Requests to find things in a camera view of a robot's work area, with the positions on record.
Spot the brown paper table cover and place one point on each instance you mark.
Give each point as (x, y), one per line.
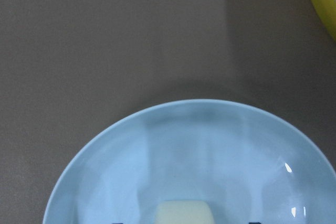
(71, 68)

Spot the light blue plate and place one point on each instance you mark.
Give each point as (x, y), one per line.
(245, 163)

